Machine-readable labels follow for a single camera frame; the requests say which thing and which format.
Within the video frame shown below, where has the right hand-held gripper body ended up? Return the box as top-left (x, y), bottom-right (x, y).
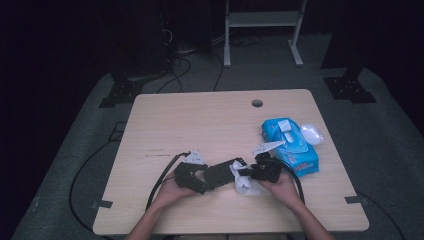
top-left (251, 140), bottom-right (286, 184)

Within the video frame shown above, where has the blue toy car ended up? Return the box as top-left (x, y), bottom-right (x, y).
top-left (203, 157), bottom-right (248, 191)

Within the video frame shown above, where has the person's right hand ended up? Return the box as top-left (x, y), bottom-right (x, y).
top-left (259, 171), bottom-right (303, 210)

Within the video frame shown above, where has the white wet wipe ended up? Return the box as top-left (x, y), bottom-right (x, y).
top-left (229, 159), bottom-right (262, 197)

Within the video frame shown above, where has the hand-held gripper cable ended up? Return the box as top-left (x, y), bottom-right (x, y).
top-left (145, 151), bottom-right (192, 211)
top-left (279, 159), bottom-right (306, 204)

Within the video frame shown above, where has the blue wet wipes pack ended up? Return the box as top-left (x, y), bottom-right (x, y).
top-left (260, 116), bottom-right (324, 178)

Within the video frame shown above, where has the black floor cable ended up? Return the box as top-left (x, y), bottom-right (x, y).
top-left (354, 190), bottom-right (408, 240)
top-left (213, 51), bottom-right (225, 93)
top-left (156, 56), bottom-right (193, 94)
top-left (68, 139), bottom-right (121, 236)

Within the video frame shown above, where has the white metal stand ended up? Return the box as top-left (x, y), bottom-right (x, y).
top-left (223, 0), bottom-right (308, 69)

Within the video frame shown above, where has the left hand-held gripper cable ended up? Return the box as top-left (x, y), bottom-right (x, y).
top-left (145, 151), bottom-right (192, 211)

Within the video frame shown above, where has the black stand base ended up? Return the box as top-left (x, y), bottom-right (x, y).
top-left (98, 78), bottom-right (144, 109)
top-left (323, 68), bottom-right (378, 104)

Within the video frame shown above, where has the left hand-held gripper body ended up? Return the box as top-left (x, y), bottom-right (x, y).
top-left (173, 149), bottom-right (206, 191)

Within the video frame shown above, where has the right hand-held gripper cable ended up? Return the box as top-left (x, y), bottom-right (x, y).
top-left (279, 159), bottom-right (306, 204)

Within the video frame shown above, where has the person's left hand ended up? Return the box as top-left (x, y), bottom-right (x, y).
top-left (154, 171), bottom-right (198, 212)

